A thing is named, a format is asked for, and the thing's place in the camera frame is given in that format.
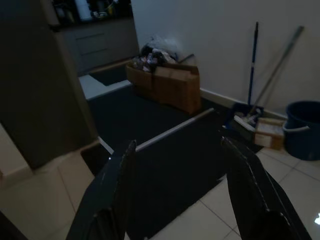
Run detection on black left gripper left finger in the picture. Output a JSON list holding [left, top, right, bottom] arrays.
[[66, 139, 138, 240]]

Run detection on plastic bags of rubbish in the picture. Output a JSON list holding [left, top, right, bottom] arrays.
[[132, 34, 181, 73]]

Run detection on blue handled mop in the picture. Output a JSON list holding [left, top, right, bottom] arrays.
[[246, 21, 260, 107]]

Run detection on large brown cardboard box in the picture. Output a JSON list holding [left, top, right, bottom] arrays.
[[125, 61, 202, 115]]

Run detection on silver floor threshold strip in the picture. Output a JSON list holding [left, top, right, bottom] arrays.
[[135, 107, 215, 152]]

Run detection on small dark kitchen mat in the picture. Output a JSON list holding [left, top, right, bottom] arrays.
[[89, 65, 131, 87]]

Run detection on blue dustpan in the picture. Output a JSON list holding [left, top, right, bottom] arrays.
[[223, 101, 265, 131]]

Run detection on small cardboard box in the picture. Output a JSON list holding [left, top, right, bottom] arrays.
[[253, 117, 286, 151]]

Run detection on blue plastic bucket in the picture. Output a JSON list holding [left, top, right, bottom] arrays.
[[282, 100, 320, 161]]

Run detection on black floor mat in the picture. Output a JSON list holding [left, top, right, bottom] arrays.
[[86, 86, 216, 152], [81, 109, 263, 240]]

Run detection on tall grey cabinet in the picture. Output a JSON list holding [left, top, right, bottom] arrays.
[[0, 0, 99, 171]]

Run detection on grey handled broom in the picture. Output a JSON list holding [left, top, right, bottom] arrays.
[[249, 25, 305, 115]]

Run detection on grey kitchen drawer cabinet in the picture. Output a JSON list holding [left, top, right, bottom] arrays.
[[58, 18, 140, 77]]

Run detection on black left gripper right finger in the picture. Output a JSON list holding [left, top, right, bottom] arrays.
[[219, 135, 313, 240]]

